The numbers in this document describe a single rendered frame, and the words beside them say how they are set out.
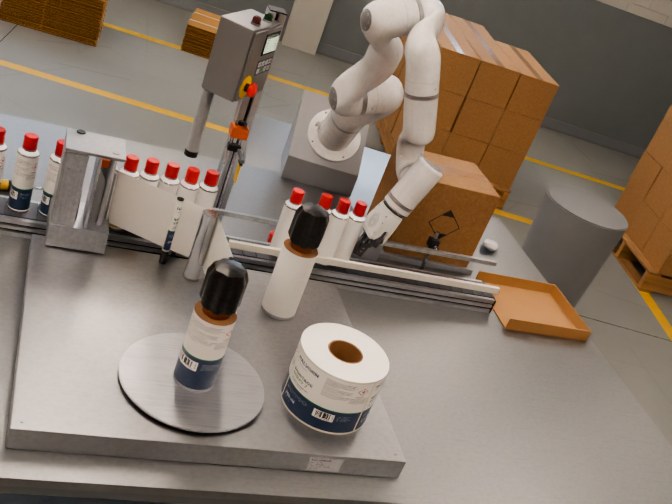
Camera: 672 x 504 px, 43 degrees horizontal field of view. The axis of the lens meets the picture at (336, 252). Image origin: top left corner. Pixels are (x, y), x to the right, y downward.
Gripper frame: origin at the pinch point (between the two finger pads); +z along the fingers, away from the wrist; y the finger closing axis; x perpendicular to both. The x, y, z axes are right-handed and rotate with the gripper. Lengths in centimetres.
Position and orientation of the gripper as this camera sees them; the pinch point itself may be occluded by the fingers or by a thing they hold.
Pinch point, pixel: (360, 248)
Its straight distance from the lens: 245.9
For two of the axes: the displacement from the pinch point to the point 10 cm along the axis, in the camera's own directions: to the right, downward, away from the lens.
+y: 2.3, 5.3, -8.1
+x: 7.5, 4.4, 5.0
